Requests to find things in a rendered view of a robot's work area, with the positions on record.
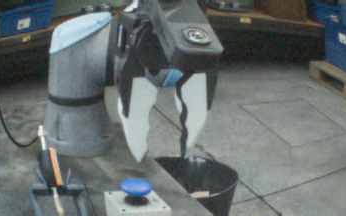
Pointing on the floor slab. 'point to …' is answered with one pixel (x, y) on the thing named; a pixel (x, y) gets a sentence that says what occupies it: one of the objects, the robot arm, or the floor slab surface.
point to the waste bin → (203, 180)
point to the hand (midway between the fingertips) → (165, 151)
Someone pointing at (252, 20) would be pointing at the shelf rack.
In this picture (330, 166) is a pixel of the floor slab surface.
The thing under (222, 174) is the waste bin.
